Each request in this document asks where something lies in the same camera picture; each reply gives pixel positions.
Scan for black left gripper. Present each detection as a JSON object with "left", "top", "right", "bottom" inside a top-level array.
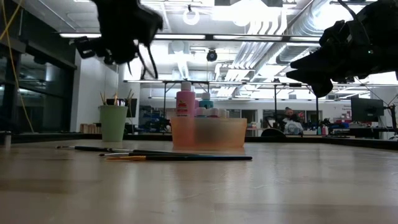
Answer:
[{"left": 73, "top": 9, "right": 164, "bottom": 66}]

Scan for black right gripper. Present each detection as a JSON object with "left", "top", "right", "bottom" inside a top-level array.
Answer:
[{"left": 285, "top": 18, "right": 374, "bottom": 98}]

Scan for dark paintbrush silver ferrule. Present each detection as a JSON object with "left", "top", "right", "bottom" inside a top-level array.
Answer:
[
  {"left": 98, "top": 150, "right": 200, "bottom": 157},
  {"left": 55, "top": 144, "right": 133, "bottom": 153}
]

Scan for large teal paint bottle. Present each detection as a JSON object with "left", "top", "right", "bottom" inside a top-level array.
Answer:
[{"left": 198, "top": 92, "right": 215, "bottom": 110}]

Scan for silver ceiling ducts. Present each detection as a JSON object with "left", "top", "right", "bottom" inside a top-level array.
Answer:
[{"left": 229, "top": 0, "right": 330, "bottom": 82}]

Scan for person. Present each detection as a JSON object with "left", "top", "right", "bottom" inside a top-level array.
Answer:
[{"left": 280, "top": 106, "right": 305, "bottom": 136}]

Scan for cluttered background desk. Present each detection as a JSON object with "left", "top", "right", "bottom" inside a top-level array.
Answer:
[{"left": 303, "top": 116, "right": 398, "bottom": 140}]

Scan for black office chair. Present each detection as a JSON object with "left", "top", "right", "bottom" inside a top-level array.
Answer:
[{"left": 260, "top": 128, "right": 287, "bottom": 138}]

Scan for brown boxes row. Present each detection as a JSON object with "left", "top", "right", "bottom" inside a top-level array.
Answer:
[{"left": 79, "top": 123, "right": 102, "bottom": 135}]

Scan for pale green ribbed cup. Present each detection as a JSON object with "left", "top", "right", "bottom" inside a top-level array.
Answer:
[{"left": 98, "top": 105, "right": 129, "bottom": 143}]

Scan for blue storage bins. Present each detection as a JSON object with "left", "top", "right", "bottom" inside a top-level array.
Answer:
[{"left": 139, "top": 105, "right": 172, "bottom": 134}]

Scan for long ceiling light bar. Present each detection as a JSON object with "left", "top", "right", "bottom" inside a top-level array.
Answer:
[{"left": 58, "top": 32, "right": 322, "bottom": 43}]

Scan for orange translucent plastic tray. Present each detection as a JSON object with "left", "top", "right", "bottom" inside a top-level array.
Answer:
[{"left": 170, "top": 116, "right": 249, "bottom": 151}]

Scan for black aluminium table frame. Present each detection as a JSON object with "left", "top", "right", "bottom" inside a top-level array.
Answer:
[{"left": 0, "top": 132, "right": 398, "bottom": 152}]

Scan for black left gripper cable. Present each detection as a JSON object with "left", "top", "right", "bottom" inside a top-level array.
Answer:
[{"left": 126, "top": 45, "right": 159, "bottom": 81}]

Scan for yellow extension cable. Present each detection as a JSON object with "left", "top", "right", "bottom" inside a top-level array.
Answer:
[{"left": 0, "top": 0, "right": 35, "bottom": 134}]

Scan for white ring light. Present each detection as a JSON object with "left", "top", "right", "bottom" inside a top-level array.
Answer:
[{"left": 182, "top": 4, "right": 201, "bottom": 27}]

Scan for small grey post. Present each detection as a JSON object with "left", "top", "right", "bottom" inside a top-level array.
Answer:
[{"left": 2, "top": 131, "right": 13, "bottom": 149}]

